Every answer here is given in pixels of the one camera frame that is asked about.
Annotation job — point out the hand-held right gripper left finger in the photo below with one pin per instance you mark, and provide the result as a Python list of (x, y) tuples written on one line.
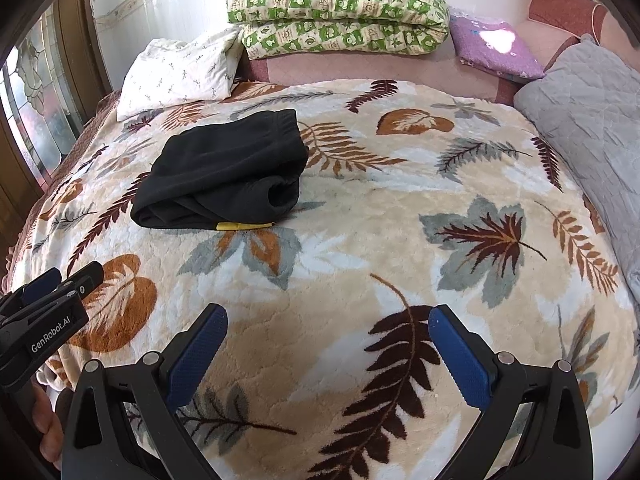
[(197, 350)]

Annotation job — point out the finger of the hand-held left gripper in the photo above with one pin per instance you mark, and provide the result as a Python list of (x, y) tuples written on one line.
[(42, 285), (82, 277)]

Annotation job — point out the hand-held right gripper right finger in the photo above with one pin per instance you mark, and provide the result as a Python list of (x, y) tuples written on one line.
[(460, 355)]

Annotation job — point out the black pants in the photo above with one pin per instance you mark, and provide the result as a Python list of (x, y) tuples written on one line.
[(225, 170)]

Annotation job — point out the person's left hand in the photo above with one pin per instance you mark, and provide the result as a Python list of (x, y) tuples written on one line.
[(47, 425)]

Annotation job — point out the brown quilted bed cover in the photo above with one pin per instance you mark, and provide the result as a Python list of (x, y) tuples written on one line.
[(75, 145)]

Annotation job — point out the leaf-printed fleece blanket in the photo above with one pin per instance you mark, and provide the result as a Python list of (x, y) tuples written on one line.
[(360, 260)]

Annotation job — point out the wooden glass door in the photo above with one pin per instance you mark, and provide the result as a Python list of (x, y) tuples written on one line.
[(40, 85)]

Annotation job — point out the white patterned pillow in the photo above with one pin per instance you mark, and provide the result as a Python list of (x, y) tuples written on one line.
[(180, 75)]

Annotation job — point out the grey quilted cover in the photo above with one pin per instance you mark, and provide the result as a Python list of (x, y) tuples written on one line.
[(590, 115)]

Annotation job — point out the pink bed sheet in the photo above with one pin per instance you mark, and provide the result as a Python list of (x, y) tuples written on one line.
[(375, 72)]

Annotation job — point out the purple folded blanket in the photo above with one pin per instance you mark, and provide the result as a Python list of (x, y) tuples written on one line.
[(492, 50)]

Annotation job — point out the pink padded headboard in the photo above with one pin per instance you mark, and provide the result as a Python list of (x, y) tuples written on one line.
[(565, 25)]

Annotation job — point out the green checked folded quilt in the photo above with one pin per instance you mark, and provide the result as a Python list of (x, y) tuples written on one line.
[(340, 10)]

